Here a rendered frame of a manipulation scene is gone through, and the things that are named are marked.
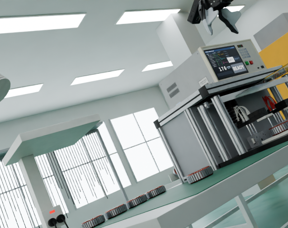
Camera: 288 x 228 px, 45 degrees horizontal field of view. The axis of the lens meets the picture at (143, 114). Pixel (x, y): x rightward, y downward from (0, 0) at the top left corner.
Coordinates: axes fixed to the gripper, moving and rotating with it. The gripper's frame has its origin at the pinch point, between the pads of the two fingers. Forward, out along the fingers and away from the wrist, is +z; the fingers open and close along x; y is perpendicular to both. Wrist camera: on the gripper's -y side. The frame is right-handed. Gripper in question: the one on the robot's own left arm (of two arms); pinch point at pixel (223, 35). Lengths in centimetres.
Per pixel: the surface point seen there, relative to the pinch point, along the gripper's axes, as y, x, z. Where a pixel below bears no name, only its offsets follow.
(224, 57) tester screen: -39, 57, -10
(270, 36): -183, 433, -101
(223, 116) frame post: -36, 32, 19
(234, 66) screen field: -38, 61, -4
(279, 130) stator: -24, 47, 34
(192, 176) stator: -43, 5, 37
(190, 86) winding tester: -57, 45, -4
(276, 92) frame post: -42, 94, 15
